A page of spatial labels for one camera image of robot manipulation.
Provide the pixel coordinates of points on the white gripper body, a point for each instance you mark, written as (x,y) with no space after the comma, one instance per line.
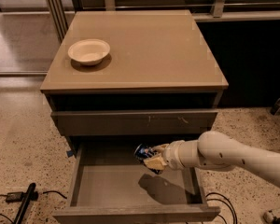
(172,156)

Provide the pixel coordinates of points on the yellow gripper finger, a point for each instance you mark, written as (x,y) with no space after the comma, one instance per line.
(156,163)
(160,148)

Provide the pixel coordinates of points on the blue pepsi can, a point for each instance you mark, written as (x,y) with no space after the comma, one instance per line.
(143,152)

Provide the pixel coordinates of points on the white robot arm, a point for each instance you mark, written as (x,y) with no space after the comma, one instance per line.
(215,151)

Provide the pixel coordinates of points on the open grey middle drawer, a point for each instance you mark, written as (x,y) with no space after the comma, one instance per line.
(110,186)

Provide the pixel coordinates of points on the grey drawer cabinet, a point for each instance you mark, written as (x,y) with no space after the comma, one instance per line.
(158,60)

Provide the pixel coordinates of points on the closed grey top drawer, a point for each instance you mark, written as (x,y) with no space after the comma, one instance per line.
(147,122)

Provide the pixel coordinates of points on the blue tape piece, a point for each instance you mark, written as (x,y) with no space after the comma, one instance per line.
(69,153)

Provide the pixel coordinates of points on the white power strip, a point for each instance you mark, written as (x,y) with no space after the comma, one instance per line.
(272,216)

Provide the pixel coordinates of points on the dark small floor object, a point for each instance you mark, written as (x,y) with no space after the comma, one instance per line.
(276,107)

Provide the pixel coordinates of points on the white paper bowl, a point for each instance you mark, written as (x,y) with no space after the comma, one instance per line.
(89,51)

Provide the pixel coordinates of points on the black rod on floor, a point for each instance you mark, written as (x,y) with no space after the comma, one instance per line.
(24,205)

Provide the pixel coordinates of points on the black power adapter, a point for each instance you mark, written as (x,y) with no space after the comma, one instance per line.
(13,197)

